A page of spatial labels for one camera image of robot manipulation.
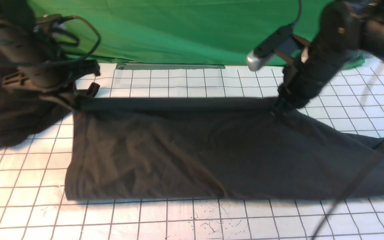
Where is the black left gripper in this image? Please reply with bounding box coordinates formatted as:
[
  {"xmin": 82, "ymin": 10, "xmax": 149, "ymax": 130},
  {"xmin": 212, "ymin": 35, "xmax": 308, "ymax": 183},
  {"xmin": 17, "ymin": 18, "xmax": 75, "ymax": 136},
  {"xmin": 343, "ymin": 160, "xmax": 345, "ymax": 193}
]
[{"xmin": 2, "ymin": 60, "xmax": 100, "ymax": 96}]

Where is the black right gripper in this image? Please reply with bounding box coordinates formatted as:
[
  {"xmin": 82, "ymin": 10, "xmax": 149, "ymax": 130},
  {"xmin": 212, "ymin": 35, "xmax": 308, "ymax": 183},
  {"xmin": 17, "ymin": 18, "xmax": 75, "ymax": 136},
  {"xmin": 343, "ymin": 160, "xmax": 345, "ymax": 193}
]
[{"xmin": 273, "ymin": 61, "xmax": 339, "ymax": 114}]

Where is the gray long-sleeved shirt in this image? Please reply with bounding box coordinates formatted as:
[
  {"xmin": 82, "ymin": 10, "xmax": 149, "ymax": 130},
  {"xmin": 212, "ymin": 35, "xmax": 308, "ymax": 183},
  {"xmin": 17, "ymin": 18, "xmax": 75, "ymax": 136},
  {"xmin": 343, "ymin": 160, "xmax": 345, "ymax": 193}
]
[{"xmin": 65, "ymin": 97, "xmax": 384, "ymax": 201}]

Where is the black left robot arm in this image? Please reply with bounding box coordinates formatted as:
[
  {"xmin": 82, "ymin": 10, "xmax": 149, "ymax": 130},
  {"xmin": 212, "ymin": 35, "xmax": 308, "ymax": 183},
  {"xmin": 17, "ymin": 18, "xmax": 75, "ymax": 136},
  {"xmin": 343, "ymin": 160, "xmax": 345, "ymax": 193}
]
[{"xmin": 0, "ymin": 0, "xmax": 102, "ymax": 104}]

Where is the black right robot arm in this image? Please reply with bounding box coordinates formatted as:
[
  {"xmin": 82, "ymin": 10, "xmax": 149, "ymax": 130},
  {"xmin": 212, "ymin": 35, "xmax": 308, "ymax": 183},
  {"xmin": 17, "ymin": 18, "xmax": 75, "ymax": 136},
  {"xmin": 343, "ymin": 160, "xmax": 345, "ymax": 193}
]
[{"xmin": 273, "ymin": 0, "xmax": 384, "ymax": 114}]

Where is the metal strip on table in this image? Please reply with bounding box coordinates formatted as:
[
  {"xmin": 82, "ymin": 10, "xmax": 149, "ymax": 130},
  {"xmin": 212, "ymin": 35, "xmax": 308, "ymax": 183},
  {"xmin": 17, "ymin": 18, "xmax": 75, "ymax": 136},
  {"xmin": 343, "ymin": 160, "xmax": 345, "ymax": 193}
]
[{"xmin": 115, "ymin": 62, "xmax": 225, "ymax": 70}]

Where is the dark crumpled garment pile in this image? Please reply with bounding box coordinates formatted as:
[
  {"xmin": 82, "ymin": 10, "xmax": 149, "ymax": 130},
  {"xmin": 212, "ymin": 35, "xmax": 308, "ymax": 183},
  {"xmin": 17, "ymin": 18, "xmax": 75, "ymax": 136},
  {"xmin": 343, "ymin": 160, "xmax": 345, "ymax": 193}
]
[{"xmin": 0, "ymin": 0, "xmax": 101, "ymax": 150}]

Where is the green backdrop cloth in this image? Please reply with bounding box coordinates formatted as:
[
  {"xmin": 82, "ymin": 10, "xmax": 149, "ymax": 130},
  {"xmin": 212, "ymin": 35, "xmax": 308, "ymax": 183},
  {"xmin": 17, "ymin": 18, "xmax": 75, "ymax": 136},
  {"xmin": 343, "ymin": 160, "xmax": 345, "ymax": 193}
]
[{"xmin": 27, "ymin": 0, "xmax": 366, "ymax": 70}]

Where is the white grid-pattern mat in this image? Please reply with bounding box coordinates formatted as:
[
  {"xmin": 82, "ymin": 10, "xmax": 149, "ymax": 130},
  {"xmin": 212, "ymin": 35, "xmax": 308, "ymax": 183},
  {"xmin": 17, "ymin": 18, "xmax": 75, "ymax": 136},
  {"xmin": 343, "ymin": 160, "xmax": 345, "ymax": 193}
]
[{"xmin": 0, "ymin": 59, "xmax": 384, "ymax": 240}]

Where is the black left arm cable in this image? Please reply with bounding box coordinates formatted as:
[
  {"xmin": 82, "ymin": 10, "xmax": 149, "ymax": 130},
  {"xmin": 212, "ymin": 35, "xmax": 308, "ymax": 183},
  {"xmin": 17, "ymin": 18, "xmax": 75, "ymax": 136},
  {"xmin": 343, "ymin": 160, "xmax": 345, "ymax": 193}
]
[{"xmin": 0, "ymin": 15, "xmax": 102, "ymax": 67}]

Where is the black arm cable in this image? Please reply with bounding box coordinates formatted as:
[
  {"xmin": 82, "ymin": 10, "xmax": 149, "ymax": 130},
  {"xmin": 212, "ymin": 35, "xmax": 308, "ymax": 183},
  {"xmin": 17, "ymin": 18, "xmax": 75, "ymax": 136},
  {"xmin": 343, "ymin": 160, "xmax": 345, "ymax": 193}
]
[
  {"xmin": 292, "ymin": 0, "xmax": 384, "ymax": 240},
  {"xmin": 0, "ymin": 15, "xmax": 102, "ymax": 67}
]

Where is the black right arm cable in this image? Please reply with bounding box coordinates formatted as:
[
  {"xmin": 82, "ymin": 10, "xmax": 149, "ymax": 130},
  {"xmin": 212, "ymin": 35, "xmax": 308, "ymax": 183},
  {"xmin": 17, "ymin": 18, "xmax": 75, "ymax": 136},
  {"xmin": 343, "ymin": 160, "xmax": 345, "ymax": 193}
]
[{"xmin": 292, "ymin": 0, "xmax": 384, "ymax": 240}]

